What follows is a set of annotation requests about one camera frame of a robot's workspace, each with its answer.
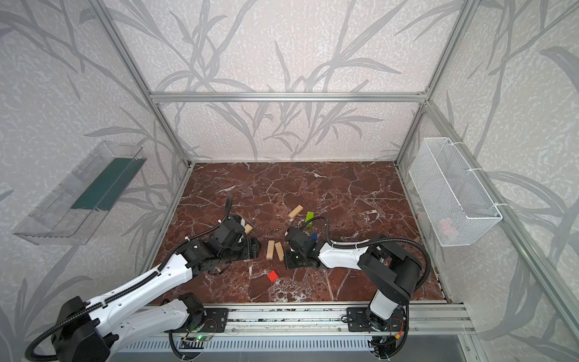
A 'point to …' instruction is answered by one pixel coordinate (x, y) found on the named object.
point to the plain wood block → (270, 250)
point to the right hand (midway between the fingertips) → (284, 254)
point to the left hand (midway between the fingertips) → (257, 241)
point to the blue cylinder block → (314, 236)
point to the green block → (310, 215)
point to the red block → (273, 276)
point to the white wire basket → (457, 205)
